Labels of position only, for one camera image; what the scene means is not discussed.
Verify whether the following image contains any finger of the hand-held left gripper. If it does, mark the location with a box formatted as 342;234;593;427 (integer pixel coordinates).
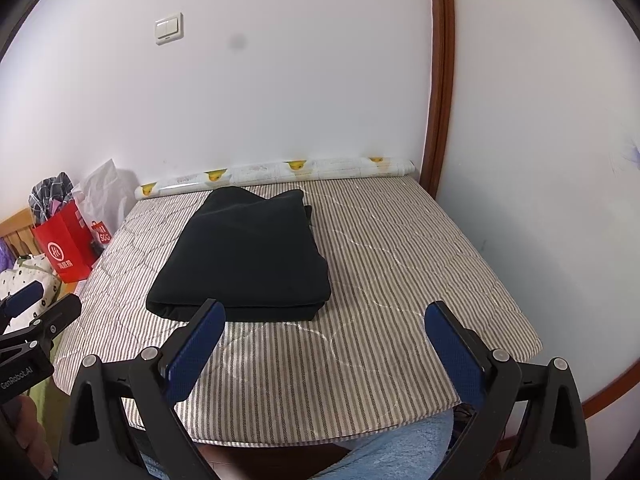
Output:
0;280;44;321
0;294;82;361

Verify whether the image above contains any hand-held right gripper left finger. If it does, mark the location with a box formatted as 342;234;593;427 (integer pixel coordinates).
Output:
57;298;227;480

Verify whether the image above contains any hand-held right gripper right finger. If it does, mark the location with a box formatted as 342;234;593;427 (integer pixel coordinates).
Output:
424;300;591;480

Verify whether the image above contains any black sweatshirt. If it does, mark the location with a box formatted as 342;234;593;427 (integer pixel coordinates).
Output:
146;186;333;323

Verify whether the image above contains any person's left hand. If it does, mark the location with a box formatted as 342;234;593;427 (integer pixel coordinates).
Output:
0;394;56;480

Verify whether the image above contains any white flower print quilt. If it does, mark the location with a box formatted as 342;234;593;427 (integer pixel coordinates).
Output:
0;252;63;311

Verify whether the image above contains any wooden slatted headboard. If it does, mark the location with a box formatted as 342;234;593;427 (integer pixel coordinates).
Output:
0;207;41;261

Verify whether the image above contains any red paper bag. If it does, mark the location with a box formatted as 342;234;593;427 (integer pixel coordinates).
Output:
32;199;98;283

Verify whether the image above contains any striped mattress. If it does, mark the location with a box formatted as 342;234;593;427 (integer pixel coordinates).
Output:
52;174;544;447

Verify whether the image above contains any plaid cloth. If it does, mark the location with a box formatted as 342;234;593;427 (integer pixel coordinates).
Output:
28;172;75;223

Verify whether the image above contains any person's light blue pants leg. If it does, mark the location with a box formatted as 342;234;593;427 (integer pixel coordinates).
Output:
310;412;453;480

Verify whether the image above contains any white plastic bag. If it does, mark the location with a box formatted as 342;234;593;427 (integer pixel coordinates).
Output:
75;159;138;251

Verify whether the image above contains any brown wooden baseboard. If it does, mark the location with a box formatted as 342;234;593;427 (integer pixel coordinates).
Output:
582;356;640;418

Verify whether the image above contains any rolled duck print mat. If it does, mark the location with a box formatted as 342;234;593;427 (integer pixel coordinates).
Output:
134;157;417;202

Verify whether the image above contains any brown wooden door frame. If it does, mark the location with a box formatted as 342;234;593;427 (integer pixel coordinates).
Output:
419;0;457;201

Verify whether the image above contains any white wall switch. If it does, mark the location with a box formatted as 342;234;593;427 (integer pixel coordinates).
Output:
154;12;184;46

